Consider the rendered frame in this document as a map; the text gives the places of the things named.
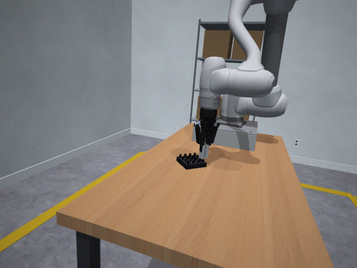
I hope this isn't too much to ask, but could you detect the black knob box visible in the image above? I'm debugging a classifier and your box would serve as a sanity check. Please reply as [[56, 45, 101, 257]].
[[176, 152, 207, 170]]

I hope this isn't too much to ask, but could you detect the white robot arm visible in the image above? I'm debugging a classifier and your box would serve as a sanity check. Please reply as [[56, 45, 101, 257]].
[[199, 0, 297, 128]]

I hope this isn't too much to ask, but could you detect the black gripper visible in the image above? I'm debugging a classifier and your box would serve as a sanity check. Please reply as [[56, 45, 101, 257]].
[[194, 108, 220, 159]]

